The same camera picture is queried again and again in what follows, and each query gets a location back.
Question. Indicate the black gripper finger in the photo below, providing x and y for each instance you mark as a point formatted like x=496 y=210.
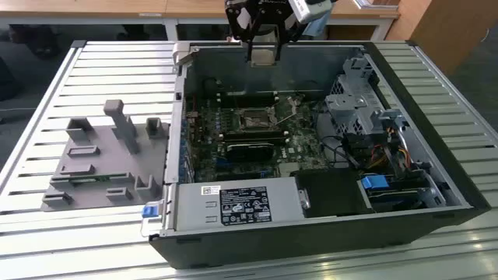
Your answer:
x=278 y=43
x=250 y=49

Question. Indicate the silver square CPU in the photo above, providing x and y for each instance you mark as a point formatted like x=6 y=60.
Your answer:
x=265 y=56

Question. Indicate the thin metal locking lever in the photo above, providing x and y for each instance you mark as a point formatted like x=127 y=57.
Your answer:
x=288 y=119

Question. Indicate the black RAM slot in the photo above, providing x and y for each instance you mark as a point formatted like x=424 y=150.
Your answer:
x=253 y=105
x=253 y=136
x=253 y=102
x=253 y=140
x=253 y=95
x=253 y=132
x=253 y=98

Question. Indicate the black expansion slot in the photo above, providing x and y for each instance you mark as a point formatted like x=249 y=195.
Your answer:
x=245 y=175

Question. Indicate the white book stack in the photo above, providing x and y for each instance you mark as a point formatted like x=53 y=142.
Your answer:
x=370 y=3

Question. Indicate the silver metal drive cage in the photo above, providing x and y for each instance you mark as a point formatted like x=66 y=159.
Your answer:
x=350 y=108

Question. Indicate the green motherboard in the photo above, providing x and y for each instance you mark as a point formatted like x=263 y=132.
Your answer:
x=304 y=146

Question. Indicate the black plastic housing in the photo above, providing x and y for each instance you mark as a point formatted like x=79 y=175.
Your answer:
x=358 y=143

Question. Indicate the wooden desk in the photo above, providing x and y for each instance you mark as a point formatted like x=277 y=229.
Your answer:
x=98 y=7

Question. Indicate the silver chipset heatsink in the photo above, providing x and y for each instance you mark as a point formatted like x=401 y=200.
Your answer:
x=292 y=168

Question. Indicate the wooden cabinet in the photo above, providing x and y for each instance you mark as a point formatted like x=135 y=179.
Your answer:
x=456 y=29

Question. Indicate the black plastic shroud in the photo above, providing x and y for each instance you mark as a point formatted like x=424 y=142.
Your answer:
x=330 y=192

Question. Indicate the hard disk in blue carrier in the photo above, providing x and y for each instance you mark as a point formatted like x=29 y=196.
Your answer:
x=374 y=183

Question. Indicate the grey plastic parts rack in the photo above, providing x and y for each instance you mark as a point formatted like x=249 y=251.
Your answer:
x=101 y=163

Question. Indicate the silver power supply unit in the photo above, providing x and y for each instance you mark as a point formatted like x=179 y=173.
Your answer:
x=194 y=204

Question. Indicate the green RAM stick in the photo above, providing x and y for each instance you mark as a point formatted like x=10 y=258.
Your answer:
x=98 y=178

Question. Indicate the blue plastic case latch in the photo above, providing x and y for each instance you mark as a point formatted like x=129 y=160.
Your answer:
x=151 y=210

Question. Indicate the black open PC case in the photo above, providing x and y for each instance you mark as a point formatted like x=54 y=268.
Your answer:
x=273 y=251

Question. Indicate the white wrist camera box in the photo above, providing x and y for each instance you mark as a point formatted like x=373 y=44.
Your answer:
x=312 y=10

